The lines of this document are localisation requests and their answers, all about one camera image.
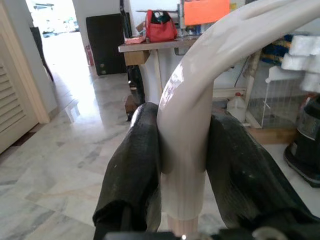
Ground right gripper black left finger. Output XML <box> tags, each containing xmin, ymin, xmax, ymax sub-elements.
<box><xmin>92</xmin><ymin>101</ymin><xmax>163</xmax><ymax>237</ymax></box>

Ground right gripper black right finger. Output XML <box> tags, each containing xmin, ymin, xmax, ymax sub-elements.
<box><xmin>206</xmin><ymin>113</ymin><xmax>320</xmax><ymax>230</ymax></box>

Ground beige curved-handle pole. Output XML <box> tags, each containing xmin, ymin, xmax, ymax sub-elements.
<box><xmin>156</xmin><ymin>0</ymin><xmax>320</xmax><ymax>237</ymax></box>

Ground black round floor appliance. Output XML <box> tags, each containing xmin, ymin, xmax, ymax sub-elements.
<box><xmin>283</xmin><ymin>93</ymin><xmax>320</xmax><ymax>188</ymax></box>

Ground white plastic jug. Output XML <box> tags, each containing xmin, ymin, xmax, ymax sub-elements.
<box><xmin>226</xmin><ymin>92</ymin><xmax>247</xmax><ymax>123</ymax></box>

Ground black upright appliance under table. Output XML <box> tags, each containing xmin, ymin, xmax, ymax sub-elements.
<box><xmin>125</xmin><ymin>65</ymin><xmax>146</xmax><ymax>121</ymax></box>

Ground red fire extinguisher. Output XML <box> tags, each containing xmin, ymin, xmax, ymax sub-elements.
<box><xmin>84</xmin><ymin>44</ymin><xmax>95</xmax><ymax>67</ymax></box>

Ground grey top table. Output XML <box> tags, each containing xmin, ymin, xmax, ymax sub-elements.
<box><xmin>118</xmin><ymin>37</ymin><xmax>198</xmax><ymax>101</ymax></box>

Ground black cabinet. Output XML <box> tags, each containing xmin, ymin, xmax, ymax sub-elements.
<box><xmin>86</xmin><ymin>12</ymin><xmax>132</xmax><ymax>76</ymax></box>

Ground pink packet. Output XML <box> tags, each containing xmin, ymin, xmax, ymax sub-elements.
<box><xmin>124</xmin><ymin>36</ymin><xmax>147</xmax><ymax>45</ymax></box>

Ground blue and yellow crate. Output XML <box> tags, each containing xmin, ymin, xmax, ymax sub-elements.
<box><xmin>261</xmin><ymin>34</ymin><xmax>294</xmax><ymax>66</ymax></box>

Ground white stacked packages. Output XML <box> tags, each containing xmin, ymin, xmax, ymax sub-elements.
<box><xmin>281</xmin><ymin>34</ymin><xmax>320</xmax><ymax>92</ymax></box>

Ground cream louvered door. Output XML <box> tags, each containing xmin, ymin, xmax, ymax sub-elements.
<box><xmin>0</xmin><ymin>2</ymin><xmax>51</xmax><ymax>155</ymax></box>

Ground red bag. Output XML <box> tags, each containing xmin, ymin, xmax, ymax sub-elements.
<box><xmin>144</xmin><ymin>9</ymin><xmax>179</xmax><ymax>43</ymax></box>

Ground orange board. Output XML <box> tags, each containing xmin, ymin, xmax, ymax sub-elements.
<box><xmin>183</xmin><ymin>0</ymin><xmax>231</xmax><ymax>26</ymax></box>

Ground white wire cage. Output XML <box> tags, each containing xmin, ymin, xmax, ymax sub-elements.
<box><xmin>247</xmin><ymin>65</ymin><xmax>305</xmax><ymax>129</ymax></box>

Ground beige wooden post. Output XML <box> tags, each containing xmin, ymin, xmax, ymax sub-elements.
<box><xmin>243</xmin><ymin>49</ymin><xmax>262</xmax><ymax>121</ymax></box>

